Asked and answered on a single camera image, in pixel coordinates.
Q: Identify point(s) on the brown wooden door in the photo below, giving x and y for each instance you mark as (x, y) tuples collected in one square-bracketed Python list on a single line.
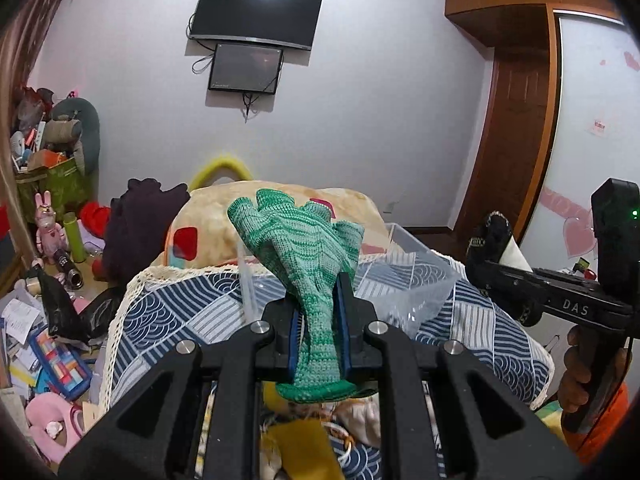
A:
[(508, 161)]

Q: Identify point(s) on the green cardboard box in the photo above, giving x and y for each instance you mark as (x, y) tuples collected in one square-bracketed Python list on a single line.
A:
[(69, 189)]

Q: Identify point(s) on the red plush item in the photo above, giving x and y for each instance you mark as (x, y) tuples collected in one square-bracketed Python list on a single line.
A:
[(95, 218)]

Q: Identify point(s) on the small wall monitor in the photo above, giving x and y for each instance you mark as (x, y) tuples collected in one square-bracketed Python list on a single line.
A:
[(245, 68)]

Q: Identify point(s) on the colourful pencil case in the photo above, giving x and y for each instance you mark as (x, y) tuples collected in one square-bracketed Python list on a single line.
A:
[(62, 371)]

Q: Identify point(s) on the large wall television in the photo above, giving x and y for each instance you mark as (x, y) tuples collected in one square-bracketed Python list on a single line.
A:
[(286, 23)]

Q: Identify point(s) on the dark purple garment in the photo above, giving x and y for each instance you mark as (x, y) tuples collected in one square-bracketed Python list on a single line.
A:
[(139, 221)]

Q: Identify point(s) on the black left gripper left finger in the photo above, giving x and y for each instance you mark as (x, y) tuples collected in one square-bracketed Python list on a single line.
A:
[(194, 414)]

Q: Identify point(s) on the grey green plush toy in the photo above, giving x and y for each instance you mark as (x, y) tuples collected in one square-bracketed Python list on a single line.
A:
[(74, 128)]

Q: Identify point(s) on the pink rabbit figure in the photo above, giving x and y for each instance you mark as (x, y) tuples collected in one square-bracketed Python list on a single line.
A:
[(50, 236)]

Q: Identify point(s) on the green cylinder bottle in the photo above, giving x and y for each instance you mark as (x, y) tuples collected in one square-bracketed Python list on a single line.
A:
[(73, 237)]

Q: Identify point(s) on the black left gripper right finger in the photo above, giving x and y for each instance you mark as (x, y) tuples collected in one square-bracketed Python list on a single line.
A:
[(444, 415)]

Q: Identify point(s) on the beige patterned blanket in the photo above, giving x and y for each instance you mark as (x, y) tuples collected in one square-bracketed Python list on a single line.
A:
[(216, 238)]

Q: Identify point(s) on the blue white patterned tablecloth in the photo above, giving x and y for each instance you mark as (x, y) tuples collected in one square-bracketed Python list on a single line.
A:
[(164, 305)]

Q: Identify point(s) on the clear plastic storage box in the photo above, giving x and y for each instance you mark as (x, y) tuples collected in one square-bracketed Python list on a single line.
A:
[(408, 283)]

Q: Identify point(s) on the right hand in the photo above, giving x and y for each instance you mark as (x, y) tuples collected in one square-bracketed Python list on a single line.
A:
[(572, 392)]

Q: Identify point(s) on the pink plush toy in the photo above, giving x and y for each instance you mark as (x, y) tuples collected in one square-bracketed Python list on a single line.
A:
[(55, 425)]

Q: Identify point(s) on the green knitted glove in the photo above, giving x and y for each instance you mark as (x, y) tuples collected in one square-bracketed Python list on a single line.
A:
[(307, 251)]

